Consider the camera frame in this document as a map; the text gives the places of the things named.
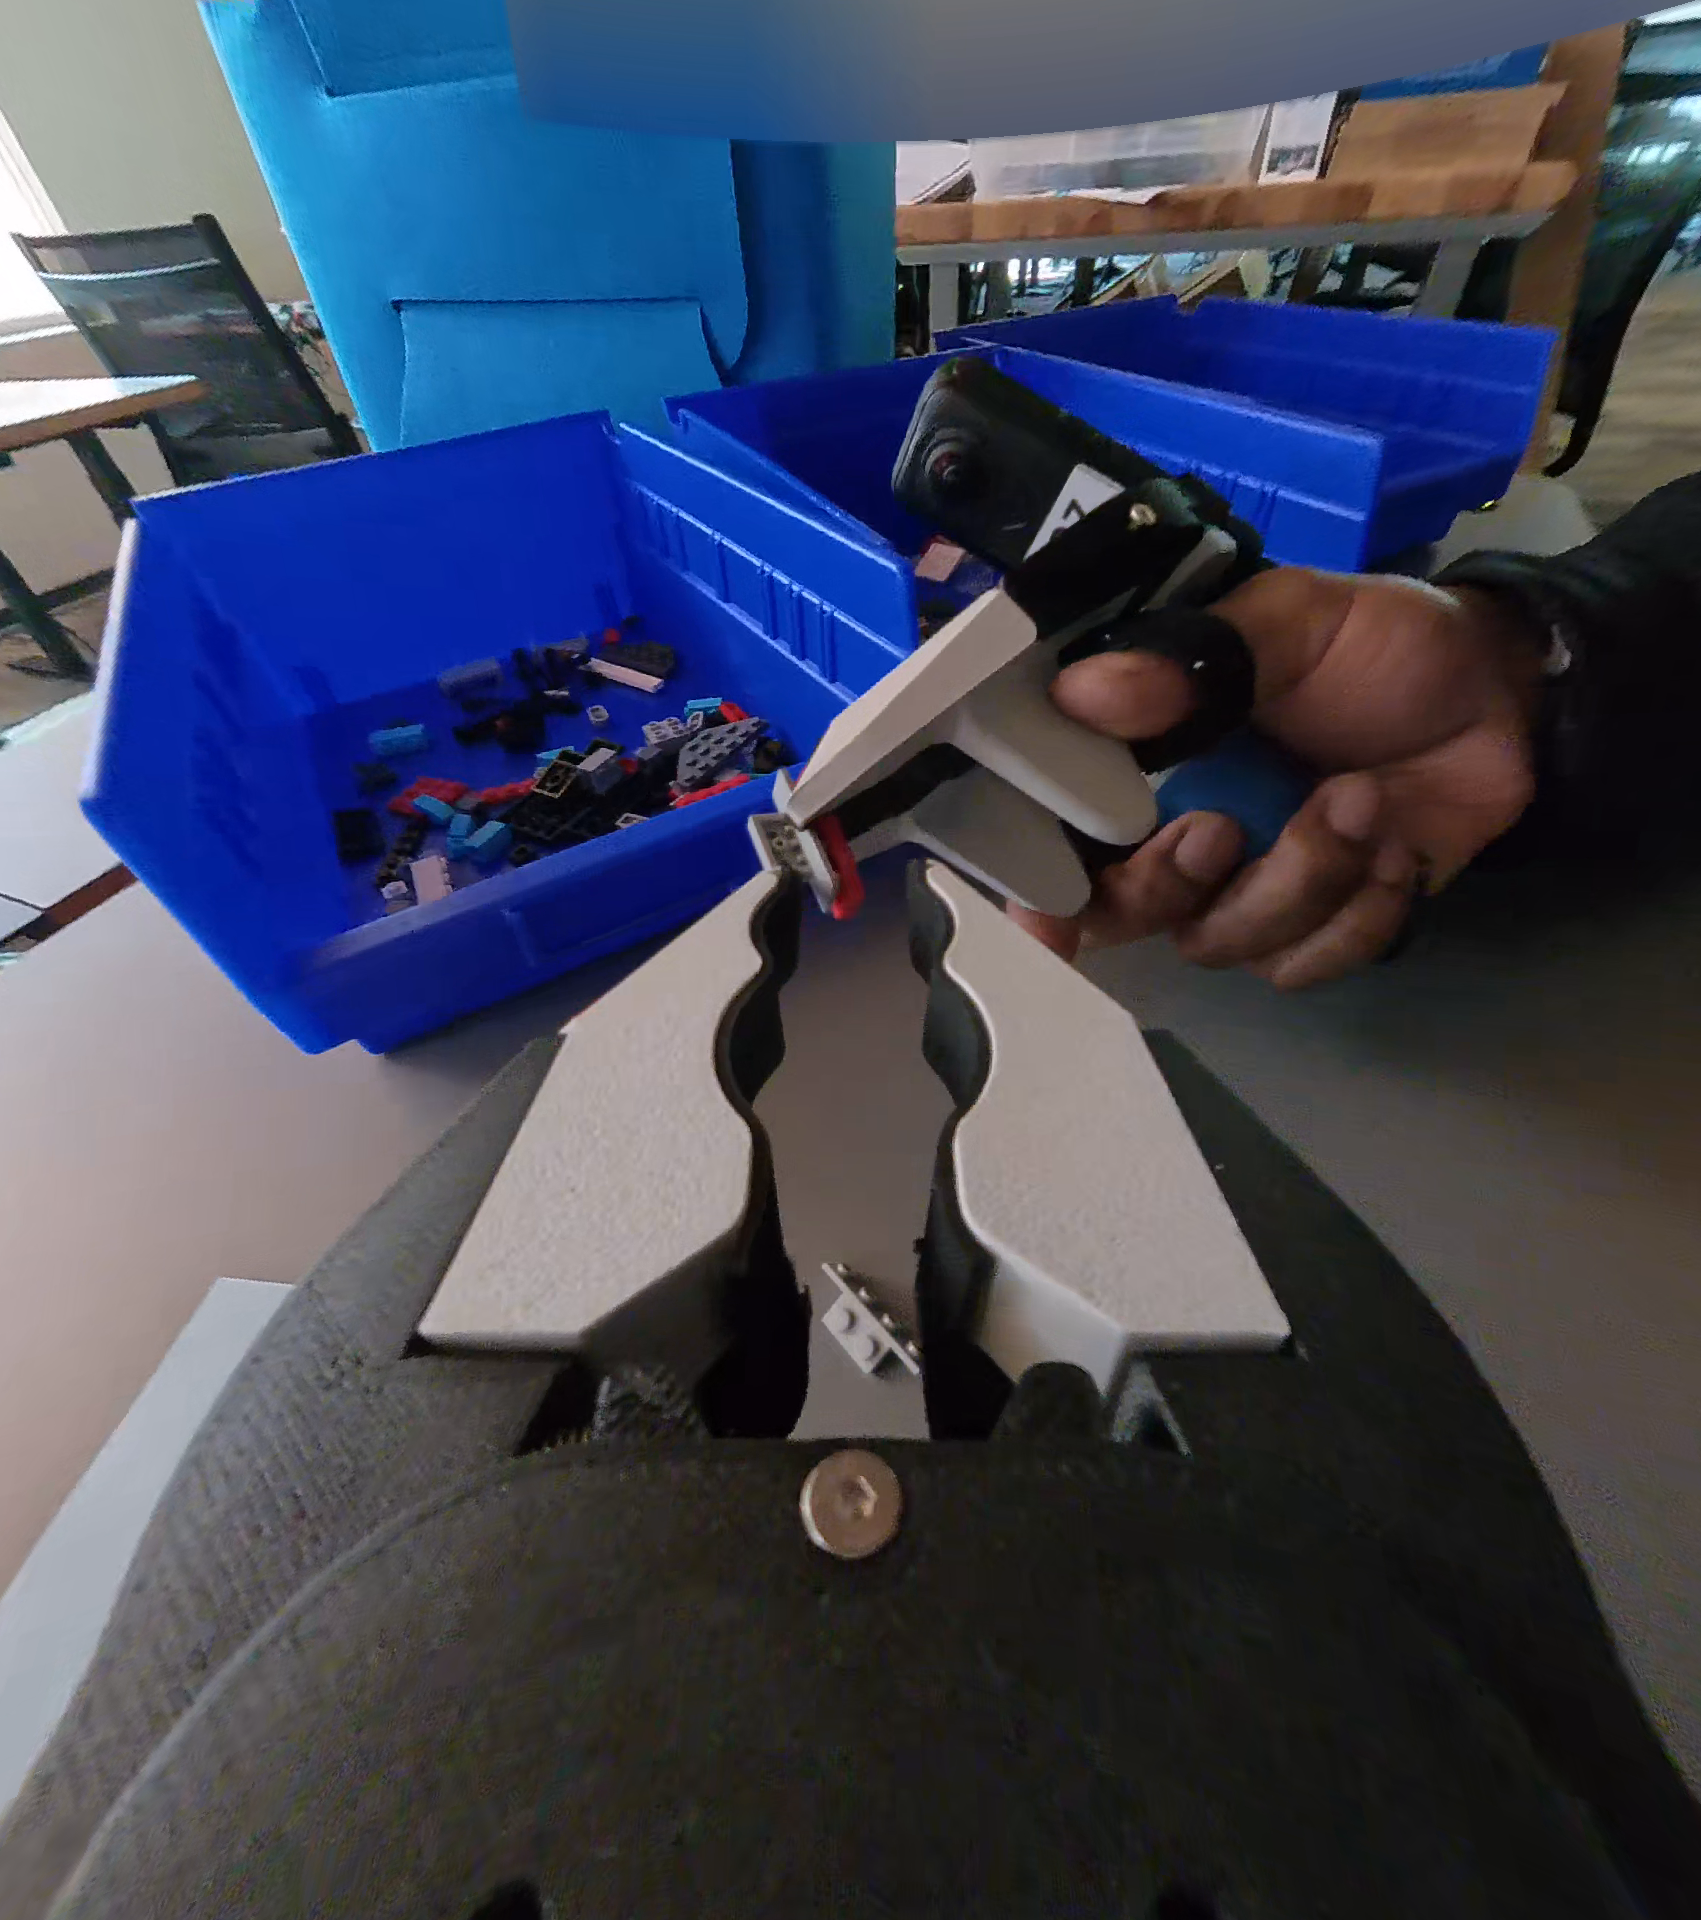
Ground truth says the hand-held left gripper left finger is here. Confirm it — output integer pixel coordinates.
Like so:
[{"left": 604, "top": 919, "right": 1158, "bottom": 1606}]
[{"left": 417, "top": 861, "right": 811, "bottom": 1442}]

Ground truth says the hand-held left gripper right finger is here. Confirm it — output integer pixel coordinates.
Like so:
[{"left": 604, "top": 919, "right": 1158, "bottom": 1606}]
[{"left": 912, "top": 860, "right": 1292, "bottom": 1442}]

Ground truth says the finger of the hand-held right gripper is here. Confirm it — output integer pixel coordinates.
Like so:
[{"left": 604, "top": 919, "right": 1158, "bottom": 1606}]
[
  {"left": 782, "top": 589, "right": 1043, "bottom": 825},
  {"left": 915, "top": 783, "right": 1094, "bottom": 921}
]

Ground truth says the red toy brick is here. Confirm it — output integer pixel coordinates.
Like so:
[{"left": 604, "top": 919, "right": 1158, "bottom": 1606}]
[{"left": 804, "top": 819, "right": 869, "bottom": 921}]

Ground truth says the blue plastic bin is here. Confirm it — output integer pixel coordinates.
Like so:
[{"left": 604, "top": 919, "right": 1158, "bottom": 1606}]
[
  {"left": 661, "top": 344, "right": 1390, "bottom": 691},
  {"left": 932, "top": 291, "right": 1561, "bottom": 573},
  {"left": 83, "top": 408, "right": 927, "bottom": 1056}
]

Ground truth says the person's right forearm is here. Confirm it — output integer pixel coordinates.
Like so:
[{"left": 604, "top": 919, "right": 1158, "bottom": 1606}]
[{"left": 1434, "top": 402, "right": 1701, "bottom": 888}]

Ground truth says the grey desk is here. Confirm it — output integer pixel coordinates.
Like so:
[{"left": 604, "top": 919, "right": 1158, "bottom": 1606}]
[{"left": 0, "top": 481, "right": 1701, "bottom": 1920}]

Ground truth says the wood-edged side desk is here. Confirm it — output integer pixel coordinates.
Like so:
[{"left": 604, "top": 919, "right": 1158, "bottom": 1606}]
[{"left": 0, "top": 375, "right": 215, "bottom": 684}]

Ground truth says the person's right hand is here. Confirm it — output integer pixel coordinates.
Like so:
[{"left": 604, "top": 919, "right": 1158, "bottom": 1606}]
[{"left": 1006, "top": 568, "right": 1540, "bottom": 990}]

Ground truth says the wooden table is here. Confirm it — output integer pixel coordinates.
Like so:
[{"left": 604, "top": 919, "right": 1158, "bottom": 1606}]
[{"left": 895, "top": 158, "right": 1579, "bottom": 324}]

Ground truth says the large pile of toy bricks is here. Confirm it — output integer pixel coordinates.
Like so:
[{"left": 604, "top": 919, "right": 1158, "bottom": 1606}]
[{"left": 333, "top": 638, "right": 799, "bottom": 921}]

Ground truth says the flat brown cardboard box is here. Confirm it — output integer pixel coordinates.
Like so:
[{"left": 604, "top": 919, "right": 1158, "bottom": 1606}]
[{"left": 1336, "top": 82, "right": 1572, "bottom": 188}]

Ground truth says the blue felt bag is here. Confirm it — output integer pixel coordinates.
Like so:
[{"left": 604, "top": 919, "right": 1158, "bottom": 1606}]
[{"left": 195, "top": 0, "right": 900, "bottom": 451}]

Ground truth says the leaning wooden plank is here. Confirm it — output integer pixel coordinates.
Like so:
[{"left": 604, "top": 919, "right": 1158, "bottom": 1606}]
[{"left": 1503, "top": 23, "right": 1632, "bottom": 451}]

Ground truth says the dark brown flat board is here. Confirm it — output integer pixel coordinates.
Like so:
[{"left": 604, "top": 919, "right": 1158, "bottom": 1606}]
[{"left": 0, "top": 861, "right": 138, "bottom": 962}]

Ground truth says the pale instruction booklet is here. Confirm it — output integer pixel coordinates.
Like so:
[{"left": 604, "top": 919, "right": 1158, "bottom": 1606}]
[{"left": 0, "top": 1277, "right": 297, "bottom": 1802}]

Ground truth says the black mesh office chair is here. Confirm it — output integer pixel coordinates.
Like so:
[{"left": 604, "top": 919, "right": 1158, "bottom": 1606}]
[{"left": 11, "top": 215, "right": 364, "bottom": 487}]

